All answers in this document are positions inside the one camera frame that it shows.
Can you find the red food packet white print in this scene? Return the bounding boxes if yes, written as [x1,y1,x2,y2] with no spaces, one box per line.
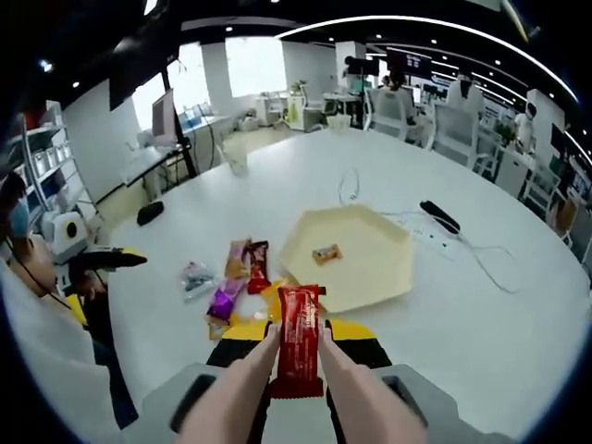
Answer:
[268,284,327,400]

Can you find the white power strip cable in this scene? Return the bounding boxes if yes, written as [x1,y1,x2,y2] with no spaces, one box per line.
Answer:
[337,166,417,223]

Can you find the dark red food bar packet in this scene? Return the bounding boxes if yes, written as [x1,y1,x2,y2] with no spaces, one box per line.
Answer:
[244,239,272,296]

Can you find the white mesh office chair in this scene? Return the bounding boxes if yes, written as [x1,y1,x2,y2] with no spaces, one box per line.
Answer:
[432,104,487,167]
[367,87,420,140]

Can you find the person's white shirt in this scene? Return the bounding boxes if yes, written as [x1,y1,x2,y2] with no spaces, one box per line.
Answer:
[0,258,140,431]

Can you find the white storage shelf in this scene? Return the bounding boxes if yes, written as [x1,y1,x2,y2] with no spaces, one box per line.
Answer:
[18,101,98,223]

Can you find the clear food packet dark contents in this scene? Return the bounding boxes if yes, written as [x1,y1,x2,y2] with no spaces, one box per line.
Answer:
[179,260,217,302]

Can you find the long ceiling light strip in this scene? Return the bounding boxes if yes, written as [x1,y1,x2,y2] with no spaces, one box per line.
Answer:
[275,15,582,101]

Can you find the cream hexagonal container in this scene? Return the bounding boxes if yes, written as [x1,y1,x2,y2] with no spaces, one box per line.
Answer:
[277,203,414,315]

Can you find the computer monitor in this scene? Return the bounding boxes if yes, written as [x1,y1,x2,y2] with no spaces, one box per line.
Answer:
[151,90,179,144]

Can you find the black screen on stand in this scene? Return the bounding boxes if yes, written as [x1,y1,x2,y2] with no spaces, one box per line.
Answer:
[344,55,371,93]

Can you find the black lanyard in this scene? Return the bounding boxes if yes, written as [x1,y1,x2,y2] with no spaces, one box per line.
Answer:
[4,235,70,306]

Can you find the black panel on tripod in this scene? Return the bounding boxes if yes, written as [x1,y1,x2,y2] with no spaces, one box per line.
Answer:
[108,43,198,179]

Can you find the hanging dark display screen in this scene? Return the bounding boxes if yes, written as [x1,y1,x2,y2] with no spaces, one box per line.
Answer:
[387,49,434,78]

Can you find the purple brown food packet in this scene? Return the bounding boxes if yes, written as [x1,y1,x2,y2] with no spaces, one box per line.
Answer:
[205,278,246,325]

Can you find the black computer mouse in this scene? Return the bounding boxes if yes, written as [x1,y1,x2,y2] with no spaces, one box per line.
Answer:
[137,201,166,227]

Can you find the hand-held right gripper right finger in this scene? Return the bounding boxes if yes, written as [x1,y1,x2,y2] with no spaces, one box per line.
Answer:
[323,318,464,444]

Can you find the small orange candy food packet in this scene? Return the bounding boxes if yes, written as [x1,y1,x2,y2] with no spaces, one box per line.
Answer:
[312,244,344,266]

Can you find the white adapter cable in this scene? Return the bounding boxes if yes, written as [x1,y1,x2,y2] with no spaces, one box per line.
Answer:
[457,233,522,296]

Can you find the white power strip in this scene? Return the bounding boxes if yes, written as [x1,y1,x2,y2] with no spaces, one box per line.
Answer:
[406,219,457,263]

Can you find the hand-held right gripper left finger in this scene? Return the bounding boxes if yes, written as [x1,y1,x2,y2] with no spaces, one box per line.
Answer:
[140,318,281,444]

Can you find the brown purple-label food bar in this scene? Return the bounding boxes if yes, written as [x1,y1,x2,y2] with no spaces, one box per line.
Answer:
[224,239,253,281]

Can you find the desk with black legs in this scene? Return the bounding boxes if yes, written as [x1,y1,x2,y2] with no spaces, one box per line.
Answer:
[122,133,218,195]

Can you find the printed white paper cup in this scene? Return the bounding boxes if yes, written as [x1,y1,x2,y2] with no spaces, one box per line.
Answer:
[226,138,251,177]

